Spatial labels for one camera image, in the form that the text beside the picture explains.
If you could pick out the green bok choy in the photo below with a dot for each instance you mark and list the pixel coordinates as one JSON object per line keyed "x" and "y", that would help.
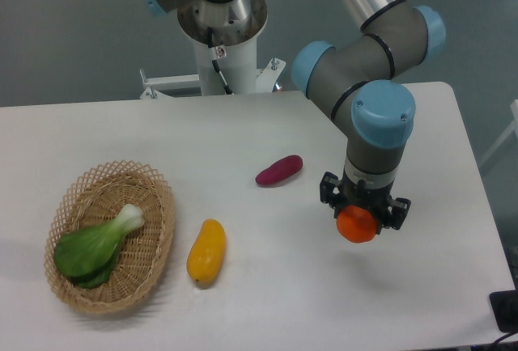
{"x": 88, "y": 255}

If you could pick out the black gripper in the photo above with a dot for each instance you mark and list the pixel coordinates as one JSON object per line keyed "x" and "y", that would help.
{"x": 390, "y": 213}

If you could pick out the purple sweet potato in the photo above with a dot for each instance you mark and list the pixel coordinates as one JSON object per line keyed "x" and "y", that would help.
{"x": 280, "y": 171}

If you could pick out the orange fruit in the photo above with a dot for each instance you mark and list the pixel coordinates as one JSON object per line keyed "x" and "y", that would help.
{"x": 356, "y": 224}

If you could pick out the woven wicker basket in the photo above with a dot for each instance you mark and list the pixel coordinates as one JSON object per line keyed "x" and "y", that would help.
{"x": 97, "y": 196}

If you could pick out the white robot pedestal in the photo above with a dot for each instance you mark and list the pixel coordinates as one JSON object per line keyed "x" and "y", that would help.
{"x": 221, "y": 70}

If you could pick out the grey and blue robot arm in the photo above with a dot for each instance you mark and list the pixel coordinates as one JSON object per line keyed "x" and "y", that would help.
{"x": 353, "y": 87}

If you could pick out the yellow mango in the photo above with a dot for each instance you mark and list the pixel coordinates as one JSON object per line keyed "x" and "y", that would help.
{"x": 206, "y": 256}

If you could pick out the black device at table edge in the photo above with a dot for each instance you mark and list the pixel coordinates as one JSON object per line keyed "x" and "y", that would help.
{"x": 504, "y": 307}

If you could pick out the white frame at right edge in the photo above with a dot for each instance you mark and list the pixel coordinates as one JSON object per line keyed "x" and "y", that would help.
{"x": 501, "y": 143}

